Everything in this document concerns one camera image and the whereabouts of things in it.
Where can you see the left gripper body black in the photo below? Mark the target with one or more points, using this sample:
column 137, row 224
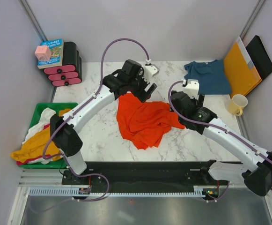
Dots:
column 137, row 86

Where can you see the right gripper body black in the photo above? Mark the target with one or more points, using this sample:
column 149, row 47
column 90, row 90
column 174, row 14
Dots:
column 193, row 101

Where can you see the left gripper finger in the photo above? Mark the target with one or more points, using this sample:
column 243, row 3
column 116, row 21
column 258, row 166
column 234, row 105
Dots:
column 151, row 90
column 147, row 88

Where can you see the orange t shirt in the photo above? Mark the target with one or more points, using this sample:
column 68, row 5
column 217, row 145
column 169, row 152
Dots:
column 144, row 124

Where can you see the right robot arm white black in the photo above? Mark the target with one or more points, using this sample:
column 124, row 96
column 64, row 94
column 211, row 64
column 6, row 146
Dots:
column 255, row 167

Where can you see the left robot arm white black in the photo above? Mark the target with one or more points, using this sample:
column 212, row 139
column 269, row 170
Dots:
column 65, row 129

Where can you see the blue folded t shirt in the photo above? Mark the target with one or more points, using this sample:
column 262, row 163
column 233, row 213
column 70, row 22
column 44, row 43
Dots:
column 210, row 75

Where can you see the yellow mug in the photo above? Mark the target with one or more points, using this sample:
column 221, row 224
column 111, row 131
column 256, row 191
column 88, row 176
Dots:
column 236, row 105

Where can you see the orange folder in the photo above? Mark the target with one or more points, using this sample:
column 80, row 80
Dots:
column 240, row 70

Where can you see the black flat box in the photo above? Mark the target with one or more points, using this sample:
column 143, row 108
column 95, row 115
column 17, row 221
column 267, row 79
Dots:
column 260, row 57

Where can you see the blue paperback book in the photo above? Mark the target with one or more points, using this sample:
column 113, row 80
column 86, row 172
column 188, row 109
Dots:
column 56, row 47

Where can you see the pink cube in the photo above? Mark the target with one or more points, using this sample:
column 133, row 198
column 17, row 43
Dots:
column 43, row 53

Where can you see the green plastic bin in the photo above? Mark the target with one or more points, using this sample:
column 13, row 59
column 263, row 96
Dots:
column 41, row 117

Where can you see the yellow t shirt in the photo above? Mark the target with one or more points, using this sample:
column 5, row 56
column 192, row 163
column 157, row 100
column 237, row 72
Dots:
column 36, row 145

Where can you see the pink t shirt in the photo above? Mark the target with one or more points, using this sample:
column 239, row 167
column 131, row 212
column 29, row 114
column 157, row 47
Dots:
column 31, row 151

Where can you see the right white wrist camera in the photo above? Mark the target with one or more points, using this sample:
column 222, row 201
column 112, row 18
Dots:
column 190, row 87

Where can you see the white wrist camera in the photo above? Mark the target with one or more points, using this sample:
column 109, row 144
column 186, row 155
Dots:
column 150, row 70
column 190, row 87

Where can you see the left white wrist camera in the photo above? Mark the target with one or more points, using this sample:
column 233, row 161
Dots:
column 150, row 70

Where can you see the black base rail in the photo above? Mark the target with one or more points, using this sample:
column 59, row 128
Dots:
column 143, row 176

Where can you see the white cable duct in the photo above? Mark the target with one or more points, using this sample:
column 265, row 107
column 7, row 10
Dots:
column 82, row 192

